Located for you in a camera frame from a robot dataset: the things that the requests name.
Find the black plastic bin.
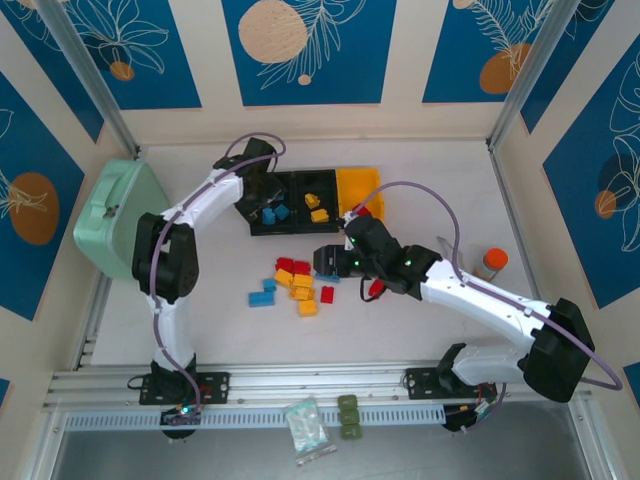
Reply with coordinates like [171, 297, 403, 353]
[292, 171, 342, 236]
[248, 171, 297, 237]

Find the yellow plastic bin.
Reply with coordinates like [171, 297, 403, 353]
[335, 167, 387, 234]

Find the orange capped bottle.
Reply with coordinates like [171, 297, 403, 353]
[474, 247, 510, 281]

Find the mint green zip case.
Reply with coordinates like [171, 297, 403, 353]
[73, 158, 172, 282]

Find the clear plastic zip bag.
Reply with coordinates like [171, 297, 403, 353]
[283, 396, 337, 467]

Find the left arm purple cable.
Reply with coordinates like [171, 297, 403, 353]
[149, 132, 287, 429]

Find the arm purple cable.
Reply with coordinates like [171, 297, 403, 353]
[149, 132, 287, 429]
[344, 180, 625, 431]

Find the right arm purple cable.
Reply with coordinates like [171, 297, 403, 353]
[344, 180, 625, 431]

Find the aluminium mounting rail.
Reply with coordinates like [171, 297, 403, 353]
[42, 362, 594, 411]

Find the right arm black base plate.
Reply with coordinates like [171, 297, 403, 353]
[402, 366, 501, 401]

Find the aluminium side rail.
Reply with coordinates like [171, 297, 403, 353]
[487, 142, 564, 361]
[72, 274, 111, 371]

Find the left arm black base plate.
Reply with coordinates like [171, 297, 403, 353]
[138, 371, 232, 406]

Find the small circuit board with wires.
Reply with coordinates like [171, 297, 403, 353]
[442, 399, 501, 436]
[159, 403, 204, 442]

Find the white slotted cable duct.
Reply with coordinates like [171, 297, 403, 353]
[64, 404, 446, 431]

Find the aluminium frame post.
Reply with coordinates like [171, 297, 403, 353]
[34, 0, 144, 161]
[485, 0, 589, 154]

